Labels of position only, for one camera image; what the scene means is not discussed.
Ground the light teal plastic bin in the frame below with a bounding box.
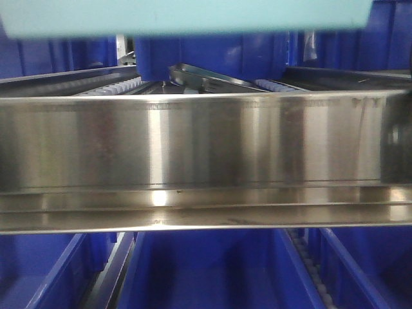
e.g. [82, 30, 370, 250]
[1, 1, 372, 39]

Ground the blue bin behind centre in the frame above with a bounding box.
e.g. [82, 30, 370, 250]
[135, 32, 288, 81]

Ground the blue bin below centre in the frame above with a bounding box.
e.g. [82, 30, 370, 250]
[118, 229, 324, 308]

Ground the blue bin below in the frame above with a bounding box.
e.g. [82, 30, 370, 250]
[118, 229, 324, 308]
[1, 232, 118, 308]
[305, 226, 411, 308]

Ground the white roller track centre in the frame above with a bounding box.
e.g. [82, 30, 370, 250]
[74, 77, 163, 97]

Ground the lower roller track right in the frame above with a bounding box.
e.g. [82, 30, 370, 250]
[286, 228, 336, 309]

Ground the blue bin below right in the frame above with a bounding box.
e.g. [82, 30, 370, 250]
[305, 226, 411, 308]

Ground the blue bin below left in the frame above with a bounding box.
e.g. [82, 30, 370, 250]
[1, 232, 118, 308]

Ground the blue bin behind left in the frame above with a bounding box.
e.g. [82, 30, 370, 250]
[1, 27, 118, 79]

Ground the blue bin behind right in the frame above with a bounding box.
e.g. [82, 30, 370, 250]
[289, 1, 411, 71]

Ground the grey metal divider rail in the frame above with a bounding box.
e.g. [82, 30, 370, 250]
[169, 63, 268, 93]

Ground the stainless steel shelf front rail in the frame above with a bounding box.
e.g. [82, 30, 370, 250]
[1, 91, 411, 234]

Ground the lower rail left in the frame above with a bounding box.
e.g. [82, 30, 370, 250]
[80, 232, 135, 308]

